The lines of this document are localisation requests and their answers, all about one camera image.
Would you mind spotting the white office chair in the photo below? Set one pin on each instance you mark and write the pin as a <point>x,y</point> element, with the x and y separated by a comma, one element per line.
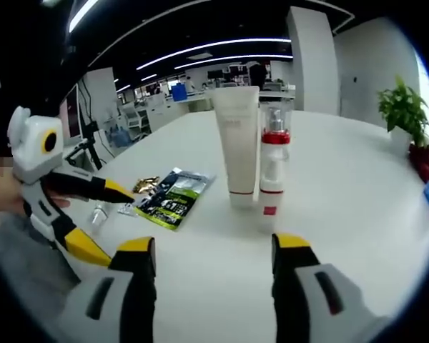
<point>134,119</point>

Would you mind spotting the person's left hand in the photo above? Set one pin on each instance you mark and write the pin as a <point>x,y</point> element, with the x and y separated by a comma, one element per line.
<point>5,194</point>

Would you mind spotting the red plant pot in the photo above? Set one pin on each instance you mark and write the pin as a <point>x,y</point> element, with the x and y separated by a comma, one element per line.
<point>423,160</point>

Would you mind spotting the blue water jug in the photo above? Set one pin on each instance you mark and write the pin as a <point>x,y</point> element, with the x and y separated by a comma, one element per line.
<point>119,137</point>

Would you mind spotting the white office workstation row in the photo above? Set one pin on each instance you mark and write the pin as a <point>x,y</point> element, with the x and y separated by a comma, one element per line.
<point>200,103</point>

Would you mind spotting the gold skincare sachet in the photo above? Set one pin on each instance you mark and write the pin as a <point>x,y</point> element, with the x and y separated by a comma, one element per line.
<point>146,186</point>

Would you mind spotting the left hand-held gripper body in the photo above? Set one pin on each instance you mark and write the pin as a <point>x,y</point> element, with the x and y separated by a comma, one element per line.
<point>32,150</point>

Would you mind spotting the dark green printed skincare sachet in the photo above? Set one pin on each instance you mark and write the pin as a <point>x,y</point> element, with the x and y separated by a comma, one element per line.
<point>175,200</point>

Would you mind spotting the white pump bottle red collar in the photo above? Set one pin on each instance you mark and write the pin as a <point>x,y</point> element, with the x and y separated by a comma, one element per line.
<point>276,139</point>

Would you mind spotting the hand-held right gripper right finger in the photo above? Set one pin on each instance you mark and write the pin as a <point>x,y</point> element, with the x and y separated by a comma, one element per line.
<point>289,286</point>

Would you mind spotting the black tripod stand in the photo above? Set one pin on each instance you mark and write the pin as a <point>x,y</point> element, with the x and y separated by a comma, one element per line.
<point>93,150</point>

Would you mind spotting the blue storage box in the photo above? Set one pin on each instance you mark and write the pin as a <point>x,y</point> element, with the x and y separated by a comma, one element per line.
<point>179,92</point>

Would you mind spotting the white skincare tube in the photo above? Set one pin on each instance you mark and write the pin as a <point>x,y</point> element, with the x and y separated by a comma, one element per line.
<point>239,143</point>

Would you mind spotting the green potted plant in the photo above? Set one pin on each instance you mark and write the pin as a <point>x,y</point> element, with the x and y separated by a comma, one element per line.
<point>404,107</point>

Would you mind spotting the person's grey trousers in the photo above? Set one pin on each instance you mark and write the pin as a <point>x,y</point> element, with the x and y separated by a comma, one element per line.
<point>28,257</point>

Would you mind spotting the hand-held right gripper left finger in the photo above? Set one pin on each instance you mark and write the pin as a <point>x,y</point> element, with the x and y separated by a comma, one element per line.
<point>139,286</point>

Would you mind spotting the white plant pot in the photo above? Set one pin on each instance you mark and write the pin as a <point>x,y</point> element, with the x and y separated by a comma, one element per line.
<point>400,138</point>

